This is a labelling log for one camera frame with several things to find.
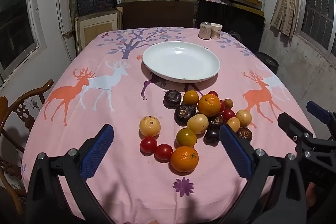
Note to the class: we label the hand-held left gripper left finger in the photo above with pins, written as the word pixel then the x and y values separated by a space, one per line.
pixel 98 153

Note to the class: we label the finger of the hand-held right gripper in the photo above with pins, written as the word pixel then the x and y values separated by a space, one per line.
pixel 288 124
pixel 317 109

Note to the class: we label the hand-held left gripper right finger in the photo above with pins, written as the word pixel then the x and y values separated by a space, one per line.
pixel 235 153

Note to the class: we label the dark water chestnut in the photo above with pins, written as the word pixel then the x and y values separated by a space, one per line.
pixel 216 121
pixel 212 135
pixel 172 98
pixel 244 133
pixel 184 114

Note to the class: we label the yellow round fruit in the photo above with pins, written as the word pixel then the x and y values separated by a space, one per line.
pixel 198 123
pixel 243 118
pixel 233 124
pixel 149 126

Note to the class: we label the cherry tomato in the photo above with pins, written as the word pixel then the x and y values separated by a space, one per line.
pixel 163 152
pixel 148 144
pixel 228 114
pixel 213 93
pixel 222 106

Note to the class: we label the small orange tangerine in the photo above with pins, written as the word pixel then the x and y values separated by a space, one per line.
pixel 184 159

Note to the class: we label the small brown longan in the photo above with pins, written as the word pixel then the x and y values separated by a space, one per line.
pixel 228 102

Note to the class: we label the green-orange tangerine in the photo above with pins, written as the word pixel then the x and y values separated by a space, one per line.
pixel 190 97
pixel 186 137

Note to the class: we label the large orange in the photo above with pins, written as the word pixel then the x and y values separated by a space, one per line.
pixel 209 105

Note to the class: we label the white oval plate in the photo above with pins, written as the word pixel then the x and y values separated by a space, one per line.
pixel 181 61

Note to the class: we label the person's right hand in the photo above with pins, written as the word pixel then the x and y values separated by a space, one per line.
pixel 310 197

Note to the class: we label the black round stool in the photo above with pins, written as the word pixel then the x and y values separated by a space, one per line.
pixel 267 61

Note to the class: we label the pink deer print tablecloth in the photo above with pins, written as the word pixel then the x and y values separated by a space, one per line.
pixel 157 192

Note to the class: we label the carved wooden chair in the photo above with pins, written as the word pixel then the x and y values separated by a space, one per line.
pixel 23 113

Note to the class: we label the barred window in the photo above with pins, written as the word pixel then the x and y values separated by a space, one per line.
pixel 317 3

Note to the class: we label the paper cup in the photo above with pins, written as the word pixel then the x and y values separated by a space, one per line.
pixel 216 31

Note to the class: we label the cream framed panel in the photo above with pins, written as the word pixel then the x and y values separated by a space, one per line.
pixel 97 28

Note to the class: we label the pale drink can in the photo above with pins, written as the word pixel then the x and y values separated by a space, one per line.
pixel 204 31

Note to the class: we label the white wooden strip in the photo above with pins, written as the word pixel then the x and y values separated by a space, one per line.
pixel 61 16

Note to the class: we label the pink cloth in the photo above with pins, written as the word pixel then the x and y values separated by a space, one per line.
pixel 211 0

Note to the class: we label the brown wooden board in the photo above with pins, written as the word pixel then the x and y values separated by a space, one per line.
pixel 157 15

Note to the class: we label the white framed window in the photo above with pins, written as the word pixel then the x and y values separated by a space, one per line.
pixel 15 19

